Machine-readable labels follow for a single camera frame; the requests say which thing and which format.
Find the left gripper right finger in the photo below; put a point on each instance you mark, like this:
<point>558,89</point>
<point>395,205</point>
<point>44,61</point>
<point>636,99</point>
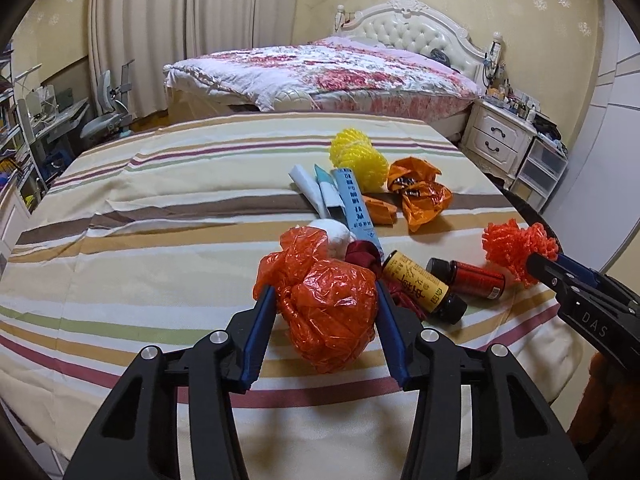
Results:
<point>479,415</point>

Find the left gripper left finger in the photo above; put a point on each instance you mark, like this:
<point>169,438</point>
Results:
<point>134,434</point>

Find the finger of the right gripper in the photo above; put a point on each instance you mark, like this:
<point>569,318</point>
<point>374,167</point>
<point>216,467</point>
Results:
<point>579,271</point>
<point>552,273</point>

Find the red foam fruit net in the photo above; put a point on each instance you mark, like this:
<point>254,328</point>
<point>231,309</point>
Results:
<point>509,246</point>

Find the red label dark bottle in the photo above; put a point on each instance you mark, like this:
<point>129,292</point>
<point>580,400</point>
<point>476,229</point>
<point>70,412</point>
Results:
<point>465,279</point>

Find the yellow label brown bottle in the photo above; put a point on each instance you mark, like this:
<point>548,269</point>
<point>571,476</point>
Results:
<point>434,298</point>

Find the orange wrapper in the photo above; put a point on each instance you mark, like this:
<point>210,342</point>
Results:
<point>423,198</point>

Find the small orange paper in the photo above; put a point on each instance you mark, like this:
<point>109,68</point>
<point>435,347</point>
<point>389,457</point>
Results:
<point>380,212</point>

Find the dark red cloth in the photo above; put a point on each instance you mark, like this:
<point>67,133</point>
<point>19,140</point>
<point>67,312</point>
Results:
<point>364,253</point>

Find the light blue printed box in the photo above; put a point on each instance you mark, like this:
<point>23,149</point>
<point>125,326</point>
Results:
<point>357,216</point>

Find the white tissue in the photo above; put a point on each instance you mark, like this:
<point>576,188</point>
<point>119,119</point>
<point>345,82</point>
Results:
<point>339,236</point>

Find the orange-red plastic bag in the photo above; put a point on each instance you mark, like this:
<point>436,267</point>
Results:
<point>329,304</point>

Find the teal and white sachet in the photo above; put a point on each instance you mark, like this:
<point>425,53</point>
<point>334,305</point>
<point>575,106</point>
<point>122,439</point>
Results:
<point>331,196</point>

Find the yellow foam fruit net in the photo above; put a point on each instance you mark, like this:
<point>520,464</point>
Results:
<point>352,149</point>

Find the black trash bin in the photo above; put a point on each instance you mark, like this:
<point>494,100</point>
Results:
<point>527,212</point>

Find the white wardrobe door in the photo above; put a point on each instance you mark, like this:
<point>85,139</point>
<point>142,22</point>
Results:
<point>595,209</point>

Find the clear plastic drawer unit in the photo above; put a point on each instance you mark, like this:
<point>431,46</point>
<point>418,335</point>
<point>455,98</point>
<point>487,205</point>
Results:
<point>541,170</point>

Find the white nightstand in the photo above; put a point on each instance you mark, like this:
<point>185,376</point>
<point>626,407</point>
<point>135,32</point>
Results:
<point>496,141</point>

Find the striped bed sheet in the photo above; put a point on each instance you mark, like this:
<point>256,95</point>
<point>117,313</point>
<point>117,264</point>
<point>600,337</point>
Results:
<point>156,239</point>

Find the white tufted bed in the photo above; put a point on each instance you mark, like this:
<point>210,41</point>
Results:
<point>409,25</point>

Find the pink floral quilt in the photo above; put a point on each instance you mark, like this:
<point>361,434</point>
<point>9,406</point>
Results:
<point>332,74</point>

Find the bookshelf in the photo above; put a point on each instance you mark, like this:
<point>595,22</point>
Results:
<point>17,157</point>

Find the grey desk chair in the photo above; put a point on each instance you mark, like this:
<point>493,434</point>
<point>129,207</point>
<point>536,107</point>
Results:
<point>115,120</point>

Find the desk with clutter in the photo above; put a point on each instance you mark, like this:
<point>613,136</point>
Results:
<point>41,134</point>

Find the beige curtain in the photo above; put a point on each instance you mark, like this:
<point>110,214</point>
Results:
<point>150,34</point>

